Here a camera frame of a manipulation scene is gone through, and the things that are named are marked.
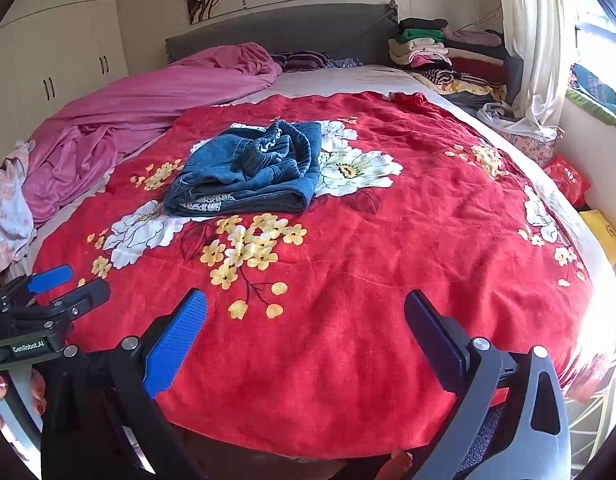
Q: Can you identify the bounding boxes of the red plastic bag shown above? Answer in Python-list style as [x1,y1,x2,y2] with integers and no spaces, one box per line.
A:
[543,156,591,206]

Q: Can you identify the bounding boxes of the red floral blanket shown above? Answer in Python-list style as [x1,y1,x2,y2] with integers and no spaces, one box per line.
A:
[30,91,609,461]

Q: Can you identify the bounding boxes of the purple striped pillow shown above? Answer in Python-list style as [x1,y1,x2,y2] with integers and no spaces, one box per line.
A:
[270,50,334,73]

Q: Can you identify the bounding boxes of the floral fabric basket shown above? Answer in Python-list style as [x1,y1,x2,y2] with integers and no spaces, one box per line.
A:
[498,130,561,166]

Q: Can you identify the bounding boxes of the green window sill cloth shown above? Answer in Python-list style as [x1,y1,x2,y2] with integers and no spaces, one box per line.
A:
[565,62,616,137]

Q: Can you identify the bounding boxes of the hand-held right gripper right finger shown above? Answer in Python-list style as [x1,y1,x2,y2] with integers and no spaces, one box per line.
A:
[404,289,574,480]

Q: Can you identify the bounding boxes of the stack of folded clothes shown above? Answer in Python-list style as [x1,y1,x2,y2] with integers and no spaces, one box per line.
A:
[388,17,521,106]

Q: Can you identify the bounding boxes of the pink bed sheet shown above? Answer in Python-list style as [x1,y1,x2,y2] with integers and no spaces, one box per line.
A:
[20,42,284,226]

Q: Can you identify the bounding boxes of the pale floral cloth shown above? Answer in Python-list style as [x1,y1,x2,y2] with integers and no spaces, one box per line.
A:
[0,140,39,277]

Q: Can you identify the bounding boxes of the yellow bag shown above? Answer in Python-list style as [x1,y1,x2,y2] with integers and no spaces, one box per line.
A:
[579,208,616,268]

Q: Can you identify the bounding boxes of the grey cloth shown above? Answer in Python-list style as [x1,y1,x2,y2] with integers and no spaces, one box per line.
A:
[477,101,561,136]

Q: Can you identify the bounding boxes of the grey bed headboard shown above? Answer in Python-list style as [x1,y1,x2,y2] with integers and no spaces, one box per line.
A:
[165,1,399,68]

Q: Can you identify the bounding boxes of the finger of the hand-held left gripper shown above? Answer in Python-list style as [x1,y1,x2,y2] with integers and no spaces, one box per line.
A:
[0,264,75,307]
[48,278,112,321]

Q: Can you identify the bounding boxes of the cream wardrobe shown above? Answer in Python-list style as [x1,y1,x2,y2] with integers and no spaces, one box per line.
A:
[0,0,130,171]

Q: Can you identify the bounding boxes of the denim pants with lace trim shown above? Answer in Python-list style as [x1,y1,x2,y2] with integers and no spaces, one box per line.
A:
[163,119,323,218]

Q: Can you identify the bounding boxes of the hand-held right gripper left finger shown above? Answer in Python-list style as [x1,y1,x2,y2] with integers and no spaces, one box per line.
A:
[40,287,209,480]

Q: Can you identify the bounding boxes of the white curtain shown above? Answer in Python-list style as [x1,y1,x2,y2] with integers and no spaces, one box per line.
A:
[495,0,576,128]

